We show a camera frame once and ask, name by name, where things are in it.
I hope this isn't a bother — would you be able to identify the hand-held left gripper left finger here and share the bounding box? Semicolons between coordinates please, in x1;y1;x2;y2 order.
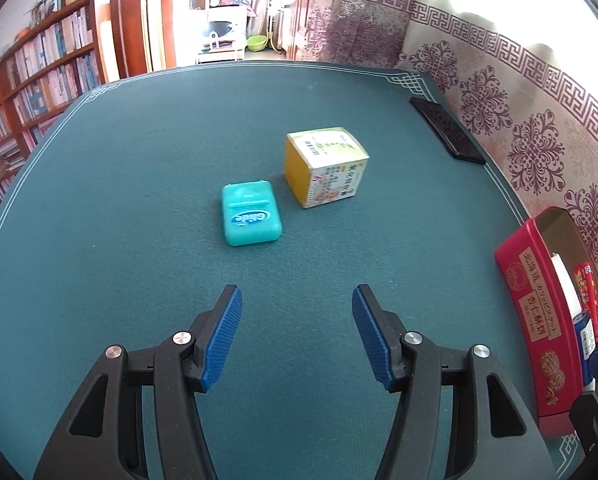
33;284;244;480

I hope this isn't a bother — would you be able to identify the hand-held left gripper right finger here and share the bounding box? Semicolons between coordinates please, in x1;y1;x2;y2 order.
352;284;562;480

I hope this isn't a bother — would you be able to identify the navy blue bottle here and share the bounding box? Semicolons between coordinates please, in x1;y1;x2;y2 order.
571;310;598;361

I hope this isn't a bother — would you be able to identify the red printed can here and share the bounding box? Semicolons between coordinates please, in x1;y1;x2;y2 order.
574;260;598;341

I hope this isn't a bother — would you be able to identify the pink rimmed cardboard box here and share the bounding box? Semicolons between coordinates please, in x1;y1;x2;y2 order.
495;206;598;437

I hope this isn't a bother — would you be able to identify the teal floss container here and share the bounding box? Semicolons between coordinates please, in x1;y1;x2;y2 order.
221;180;283;247

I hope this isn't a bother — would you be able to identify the green desktop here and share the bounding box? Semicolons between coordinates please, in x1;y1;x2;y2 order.
0;60;580;480

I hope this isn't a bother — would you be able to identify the yellow and white medicine box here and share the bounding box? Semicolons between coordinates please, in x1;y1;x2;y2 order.
285;127;370;209

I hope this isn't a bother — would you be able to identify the black phone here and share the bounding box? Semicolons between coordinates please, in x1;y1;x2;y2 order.
410;97;487;165

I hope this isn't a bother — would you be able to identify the white cart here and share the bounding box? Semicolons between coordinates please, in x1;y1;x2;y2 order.
195;0;260;64

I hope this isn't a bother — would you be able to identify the purple patterned curtain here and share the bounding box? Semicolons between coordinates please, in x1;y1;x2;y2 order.
286;0;415;68

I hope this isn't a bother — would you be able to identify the wooden bookshelf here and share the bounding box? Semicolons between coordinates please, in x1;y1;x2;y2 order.
0;0;115;231

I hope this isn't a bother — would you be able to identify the wooden door frame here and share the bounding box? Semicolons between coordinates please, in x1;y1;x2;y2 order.
96;0;190;81

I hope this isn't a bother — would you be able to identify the photo frame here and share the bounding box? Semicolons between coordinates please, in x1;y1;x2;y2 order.
36;0;65;21

